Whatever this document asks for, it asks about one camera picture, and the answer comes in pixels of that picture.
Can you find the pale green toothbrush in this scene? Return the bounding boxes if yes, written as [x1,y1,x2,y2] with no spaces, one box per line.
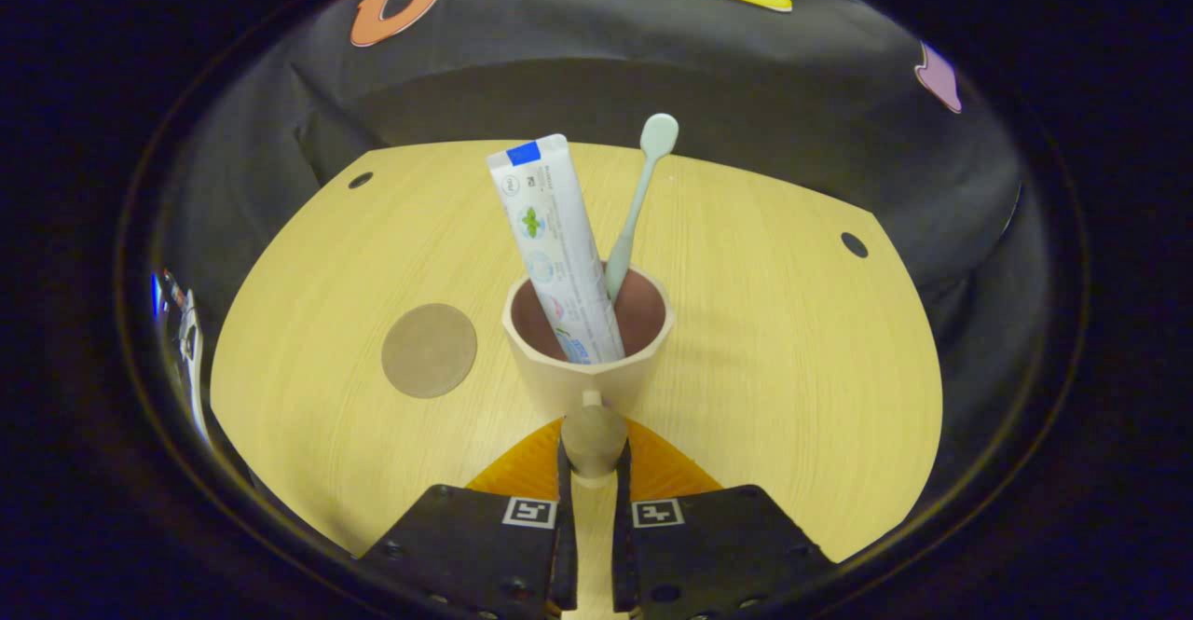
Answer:
[604,113,680,304]

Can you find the beige cup with handle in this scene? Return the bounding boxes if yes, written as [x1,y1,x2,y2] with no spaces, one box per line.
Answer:
[501,264,676,490]

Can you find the black backdrop cloth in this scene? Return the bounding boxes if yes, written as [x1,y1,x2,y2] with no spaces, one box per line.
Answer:
[154,0,1035,472]

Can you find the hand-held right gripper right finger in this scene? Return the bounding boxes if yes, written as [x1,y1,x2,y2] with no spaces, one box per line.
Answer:
[610,418,833,620]

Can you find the light wooden desktop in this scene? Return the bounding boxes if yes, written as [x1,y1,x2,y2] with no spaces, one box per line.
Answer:
[210,140,944,620]

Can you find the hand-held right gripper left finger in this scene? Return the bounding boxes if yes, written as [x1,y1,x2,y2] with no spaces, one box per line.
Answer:
[359,418,579,620]

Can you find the white toothpaste tube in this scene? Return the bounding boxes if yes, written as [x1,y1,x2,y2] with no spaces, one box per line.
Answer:
[486,133,626,365]

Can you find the round brown coaster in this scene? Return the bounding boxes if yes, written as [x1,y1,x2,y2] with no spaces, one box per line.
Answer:
[380,303,479,400]

